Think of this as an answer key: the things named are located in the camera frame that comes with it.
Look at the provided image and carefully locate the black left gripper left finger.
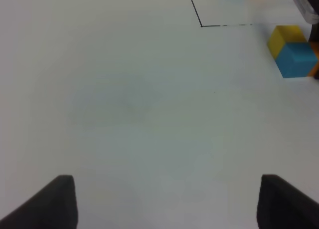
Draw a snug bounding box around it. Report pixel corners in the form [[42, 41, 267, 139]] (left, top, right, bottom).
[[0, 175, 78, 229]]

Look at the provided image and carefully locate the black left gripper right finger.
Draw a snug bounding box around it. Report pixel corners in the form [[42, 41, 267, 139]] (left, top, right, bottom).
[[256, 175, 319, 229]]

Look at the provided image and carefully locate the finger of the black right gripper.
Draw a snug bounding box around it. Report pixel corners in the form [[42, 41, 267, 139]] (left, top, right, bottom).
[[308, 23, 319, 42]]

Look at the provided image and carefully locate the blue block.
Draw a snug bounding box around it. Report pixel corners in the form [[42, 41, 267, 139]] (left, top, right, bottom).
[[275, 42, 318, 78]]

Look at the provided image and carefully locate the orange block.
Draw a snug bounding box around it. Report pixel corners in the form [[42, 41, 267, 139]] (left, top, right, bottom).
[[307, 42, 319, 77]]

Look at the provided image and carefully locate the yellow block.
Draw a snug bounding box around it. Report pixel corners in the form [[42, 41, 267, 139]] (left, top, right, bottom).
[[267, 25, 307, 59]]

